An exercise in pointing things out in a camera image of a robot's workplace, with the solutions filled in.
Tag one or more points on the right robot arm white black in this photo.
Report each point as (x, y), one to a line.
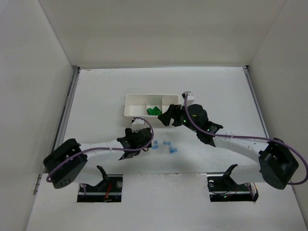
(273, 161)

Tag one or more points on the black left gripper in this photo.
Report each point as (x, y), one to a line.
(130, 142)

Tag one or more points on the aluminium rail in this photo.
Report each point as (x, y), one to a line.
(247, 76)
(76, 70)

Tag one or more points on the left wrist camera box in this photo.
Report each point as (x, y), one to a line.
(137, 124)

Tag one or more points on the right aluminium rail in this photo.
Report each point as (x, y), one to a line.
(247, 76)

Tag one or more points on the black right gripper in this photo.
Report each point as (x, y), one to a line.
(176, 114)

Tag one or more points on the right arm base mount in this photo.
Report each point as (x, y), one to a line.
(222, 188)

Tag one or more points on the white divided plastic container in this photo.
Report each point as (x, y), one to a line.
(137, 105)

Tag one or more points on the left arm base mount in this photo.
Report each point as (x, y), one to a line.
(107, 190)

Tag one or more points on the small green lego brick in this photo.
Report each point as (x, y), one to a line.
(155, 111)

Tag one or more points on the left aluminium rail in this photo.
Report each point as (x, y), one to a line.
(76, 70)

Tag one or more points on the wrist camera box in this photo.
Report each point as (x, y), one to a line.
(137, 124)
(188, 98)

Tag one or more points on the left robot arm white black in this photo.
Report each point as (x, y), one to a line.
(83, 163)

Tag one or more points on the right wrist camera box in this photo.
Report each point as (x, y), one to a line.
(188, 98)

